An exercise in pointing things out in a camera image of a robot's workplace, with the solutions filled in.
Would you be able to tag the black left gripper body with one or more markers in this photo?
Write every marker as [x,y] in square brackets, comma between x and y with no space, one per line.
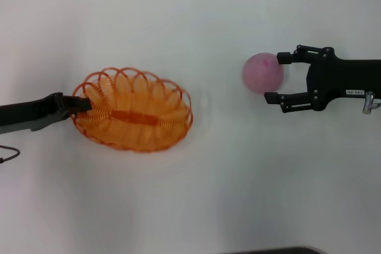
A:
[26,114]

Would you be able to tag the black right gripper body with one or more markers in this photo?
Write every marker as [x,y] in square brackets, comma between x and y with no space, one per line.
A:
[342,77]

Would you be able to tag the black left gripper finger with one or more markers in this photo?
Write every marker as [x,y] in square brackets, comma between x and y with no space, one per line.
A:
[68,115]
[77,103]

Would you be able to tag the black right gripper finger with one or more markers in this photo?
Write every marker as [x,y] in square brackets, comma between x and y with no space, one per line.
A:
[299,55]
[296,101]

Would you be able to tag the pink peach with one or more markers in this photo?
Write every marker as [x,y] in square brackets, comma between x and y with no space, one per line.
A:
[262,74]

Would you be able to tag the orange woven plastic basket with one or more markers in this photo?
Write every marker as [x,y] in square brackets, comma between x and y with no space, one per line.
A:
[134,117]

